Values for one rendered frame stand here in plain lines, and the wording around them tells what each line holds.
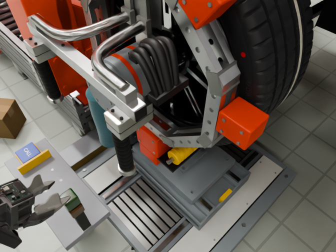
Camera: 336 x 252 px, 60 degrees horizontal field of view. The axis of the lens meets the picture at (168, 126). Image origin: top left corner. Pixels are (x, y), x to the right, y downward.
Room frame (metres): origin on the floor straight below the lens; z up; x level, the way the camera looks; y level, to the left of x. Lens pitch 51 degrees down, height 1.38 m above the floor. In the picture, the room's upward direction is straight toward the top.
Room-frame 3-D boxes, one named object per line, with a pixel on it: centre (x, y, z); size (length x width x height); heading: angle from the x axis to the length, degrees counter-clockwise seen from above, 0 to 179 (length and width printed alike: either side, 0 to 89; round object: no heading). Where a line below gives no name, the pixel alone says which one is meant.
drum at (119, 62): (0.61, 0.10, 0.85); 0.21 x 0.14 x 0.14; 134
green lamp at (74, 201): (0.35, 0.27, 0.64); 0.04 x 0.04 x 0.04; 44
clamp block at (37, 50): (0.64, 0.32, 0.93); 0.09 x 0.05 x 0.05; 134
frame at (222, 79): (0.66, 0.05, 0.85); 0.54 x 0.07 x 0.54; 44
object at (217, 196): (0.76, -0.09, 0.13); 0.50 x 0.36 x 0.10; 44
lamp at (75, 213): (0.35, 0.27, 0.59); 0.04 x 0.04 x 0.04; 44
